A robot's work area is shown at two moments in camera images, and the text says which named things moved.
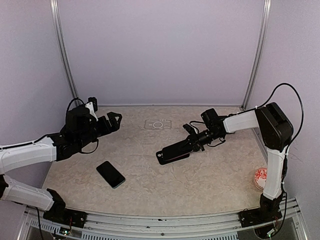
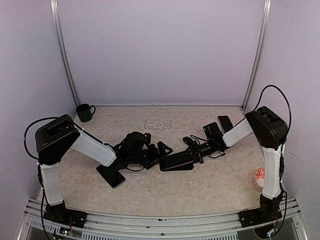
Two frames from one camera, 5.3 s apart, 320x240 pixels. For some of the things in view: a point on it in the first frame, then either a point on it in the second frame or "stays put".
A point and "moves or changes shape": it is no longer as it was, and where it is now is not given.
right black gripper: x=195 y=144 → x=197 y=153
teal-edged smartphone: x=110 y=174 stays put
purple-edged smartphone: x=169 y=154 moves or changes shape
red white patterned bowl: x=260 y=177 stays put
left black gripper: x=114 y=125 → x=161 y=149
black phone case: x=162 y=162 moves or changes shape
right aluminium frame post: x=259 y=55 stays put
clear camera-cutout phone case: x=158 y=124 stays put
